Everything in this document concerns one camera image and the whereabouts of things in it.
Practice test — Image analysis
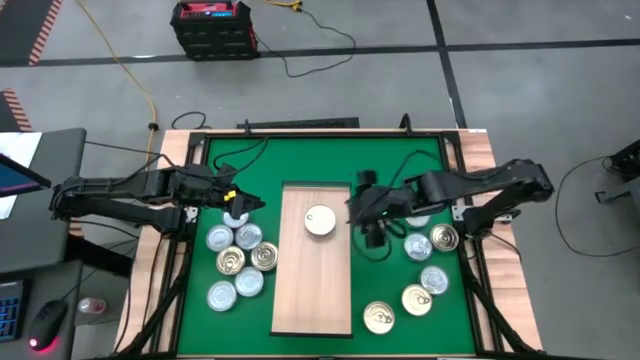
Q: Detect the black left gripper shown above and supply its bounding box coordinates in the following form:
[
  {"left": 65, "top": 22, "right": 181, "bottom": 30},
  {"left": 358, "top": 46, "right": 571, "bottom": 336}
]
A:
[{"left": 202, "top": 163, "right": 267, "bottom": 214}]

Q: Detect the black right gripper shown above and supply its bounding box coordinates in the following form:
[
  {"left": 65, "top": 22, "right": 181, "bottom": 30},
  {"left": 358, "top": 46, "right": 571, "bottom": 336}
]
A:
[{"left": 347, "top": 169, "right": 419, "bottom": 250}]

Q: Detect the green label seafood can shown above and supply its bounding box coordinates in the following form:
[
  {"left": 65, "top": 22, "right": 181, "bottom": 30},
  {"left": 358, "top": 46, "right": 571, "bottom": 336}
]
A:
[
  {"left": 205, "top": 224, "right": 235, "bottom": 253},
  {"left": 206, "top": 280, "right": 238, "bottom": 313}
]

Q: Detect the blue label seafood can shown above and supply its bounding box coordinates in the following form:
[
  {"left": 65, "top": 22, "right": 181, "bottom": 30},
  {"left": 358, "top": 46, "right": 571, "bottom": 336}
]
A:
[{"left": 234, "top": 266, "right": 265, "bottom": 298}]

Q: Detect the green table mat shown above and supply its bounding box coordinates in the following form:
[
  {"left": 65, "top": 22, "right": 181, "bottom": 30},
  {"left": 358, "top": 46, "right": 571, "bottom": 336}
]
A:
[{"left": 175, "top": 134, "right": 477, "bottom": 357}]

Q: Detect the black flat bar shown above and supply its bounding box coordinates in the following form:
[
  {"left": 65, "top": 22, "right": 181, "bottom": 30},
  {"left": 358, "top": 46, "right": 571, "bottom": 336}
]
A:
[{"left": 236, "top": 117, "right": 361, "bottom": 131}]

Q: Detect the red black power station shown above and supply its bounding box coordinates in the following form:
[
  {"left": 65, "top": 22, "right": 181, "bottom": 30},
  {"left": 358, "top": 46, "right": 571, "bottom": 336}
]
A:
[{"left": 169, "top": 0, "right": 260, "bottom": 63}]

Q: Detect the plastic bottle red label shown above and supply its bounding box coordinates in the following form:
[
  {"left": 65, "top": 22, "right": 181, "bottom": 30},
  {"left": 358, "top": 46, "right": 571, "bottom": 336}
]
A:
[{"left": 77, "top": 296, "right": 108, "bottom": 316}]

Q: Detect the grey desk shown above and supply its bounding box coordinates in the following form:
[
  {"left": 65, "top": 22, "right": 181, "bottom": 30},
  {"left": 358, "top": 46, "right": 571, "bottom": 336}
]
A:
[{"left": 0, "top": 127, "right": 88, "bottom": 276}]

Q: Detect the grey desk surface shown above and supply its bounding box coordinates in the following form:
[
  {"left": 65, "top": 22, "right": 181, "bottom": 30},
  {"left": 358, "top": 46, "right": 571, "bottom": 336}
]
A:
[{"left": 0, "top": 259, "right": 84, "bottom": 360}]

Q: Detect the black computer mouse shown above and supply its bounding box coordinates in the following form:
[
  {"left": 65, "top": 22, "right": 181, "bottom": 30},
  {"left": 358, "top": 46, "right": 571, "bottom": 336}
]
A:
[{"left": 27, "top": 298, "right": 70, "bottom": 353}]

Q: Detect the white paper sheet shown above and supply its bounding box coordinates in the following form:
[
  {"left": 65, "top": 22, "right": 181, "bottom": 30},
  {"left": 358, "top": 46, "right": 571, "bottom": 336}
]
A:
[{"left": 0, "top": 131, "right": 44, "bottom": 221}]

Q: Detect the black equipment stand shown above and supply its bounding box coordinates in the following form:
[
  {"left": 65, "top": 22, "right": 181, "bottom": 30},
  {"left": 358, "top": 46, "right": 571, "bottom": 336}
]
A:
[{"left": 593, "top": 138, "right": 640, "bottom": 206}]

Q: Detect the orange striped floor mat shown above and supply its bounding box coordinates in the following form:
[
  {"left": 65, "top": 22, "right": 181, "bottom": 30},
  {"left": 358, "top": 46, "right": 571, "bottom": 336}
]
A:
[
  {"left": 0, "top": 88, "right": 34, "bottom": 133},
  {"left": 0, "top": 0, "right": 65, "bottom": 67}
]

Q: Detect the black keyboard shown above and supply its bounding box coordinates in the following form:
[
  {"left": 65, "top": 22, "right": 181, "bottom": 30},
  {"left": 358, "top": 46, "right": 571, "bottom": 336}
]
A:
[{"left": 0, "top": 279, "right": 26, "bottom": 344}]

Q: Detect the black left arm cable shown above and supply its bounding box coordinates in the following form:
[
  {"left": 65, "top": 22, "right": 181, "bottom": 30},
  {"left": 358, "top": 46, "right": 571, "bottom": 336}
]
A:
[{"left": 212, "top": 136, "right": 271, "bottom": 176}]

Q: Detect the black table frame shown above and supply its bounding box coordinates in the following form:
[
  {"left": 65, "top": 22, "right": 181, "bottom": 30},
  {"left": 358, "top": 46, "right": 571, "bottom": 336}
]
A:
[{"left": 112, "top": 127, "right": 544, "bottom": 360}]

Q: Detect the black cable loop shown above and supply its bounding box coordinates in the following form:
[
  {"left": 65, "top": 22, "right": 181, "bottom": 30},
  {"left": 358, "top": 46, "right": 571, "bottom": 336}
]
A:
[{"left": 171, "top": 110, "right": 208, "bottom": 131}]

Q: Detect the black floor cable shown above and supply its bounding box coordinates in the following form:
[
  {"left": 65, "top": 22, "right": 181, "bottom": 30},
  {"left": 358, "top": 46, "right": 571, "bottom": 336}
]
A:
[
  {"left": 553, "top": 155, "right": 640, "bottom": 259},
  {"left": 252, "top": 7, "right": 358, "bottom": 79}
]

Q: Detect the yellow power cable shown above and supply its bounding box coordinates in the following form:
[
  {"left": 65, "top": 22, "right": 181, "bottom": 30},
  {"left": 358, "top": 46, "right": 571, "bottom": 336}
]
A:
[{"left": 74, "top": 0, "right": 159, "bottom": 164}]

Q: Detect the yellow cable plug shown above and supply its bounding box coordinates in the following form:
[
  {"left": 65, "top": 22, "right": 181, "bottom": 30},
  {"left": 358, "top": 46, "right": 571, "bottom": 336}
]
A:
[{"left": 260, "top": 0, "right": 304, "bottom": 13}]

